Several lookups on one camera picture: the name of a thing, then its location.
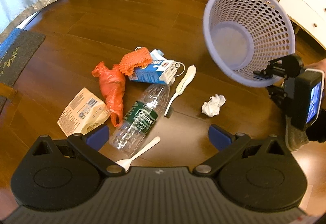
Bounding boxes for dark floor mat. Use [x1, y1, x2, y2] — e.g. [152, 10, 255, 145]
[0, 27, 46, 113]

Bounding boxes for person right hand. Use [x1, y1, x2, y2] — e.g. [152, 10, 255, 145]
[307, 58, 326, 109]

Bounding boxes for clear plastic water bottle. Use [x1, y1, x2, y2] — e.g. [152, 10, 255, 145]
[109, 84, 170, 156]

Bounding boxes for white toothbrush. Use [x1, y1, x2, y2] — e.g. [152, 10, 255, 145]
[164, 65, 197, 117]

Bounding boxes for blue face mask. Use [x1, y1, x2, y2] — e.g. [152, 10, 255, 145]
[174, 61, 185, 77]

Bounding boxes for grey slipper foot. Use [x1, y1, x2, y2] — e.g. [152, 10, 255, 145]
[285, 115, 309, 152]

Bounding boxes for orange foam net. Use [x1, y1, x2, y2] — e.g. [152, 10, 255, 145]
[119, 47, 153, 76]

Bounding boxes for orange plastic bag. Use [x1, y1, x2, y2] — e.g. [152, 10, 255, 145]
[92, 61, 126, 127]

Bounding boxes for blue white milk carton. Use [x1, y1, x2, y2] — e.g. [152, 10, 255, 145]
[128, 49, 182, 85]

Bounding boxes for lavender plastic mesh basket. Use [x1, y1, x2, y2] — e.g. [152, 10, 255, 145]
[203, 0, 296, 88]

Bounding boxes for white tissue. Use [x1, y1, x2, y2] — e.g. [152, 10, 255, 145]
[202, 94, 226, 117]

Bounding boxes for white plastic spoon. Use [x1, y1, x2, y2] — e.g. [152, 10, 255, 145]
[116, 136, 161, 172]

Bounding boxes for beige paper food bag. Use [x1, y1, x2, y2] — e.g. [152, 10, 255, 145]
[57, 87, 110, 137]

